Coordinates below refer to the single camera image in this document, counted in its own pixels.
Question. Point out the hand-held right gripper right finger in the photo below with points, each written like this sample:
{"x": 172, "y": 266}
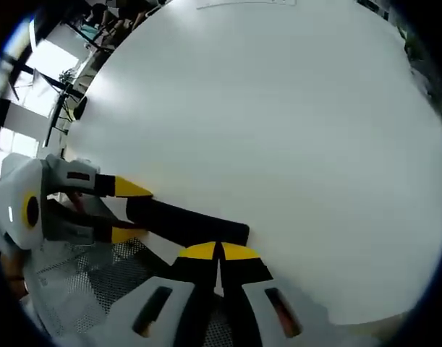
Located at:
{"x": 257, "y": 289}

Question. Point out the black remote control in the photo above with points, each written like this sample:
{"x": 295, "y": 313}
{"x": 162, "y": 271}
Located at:
{"x": 191, "y": 222}

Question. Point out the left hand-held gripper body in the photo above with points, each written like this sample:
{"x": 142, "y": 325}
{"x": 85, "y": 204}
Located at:
{"x": 11, "y": 188}

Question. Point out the black tripod stand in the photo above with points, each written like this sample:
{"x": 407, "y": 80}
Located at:
{"x": 61, "y": 90}

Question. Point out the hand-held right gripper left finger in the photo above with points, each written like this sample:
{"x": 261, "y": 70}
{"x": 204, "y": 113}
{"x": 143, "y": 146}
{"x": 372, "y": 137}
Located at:
{"x": 162, "y": 311}

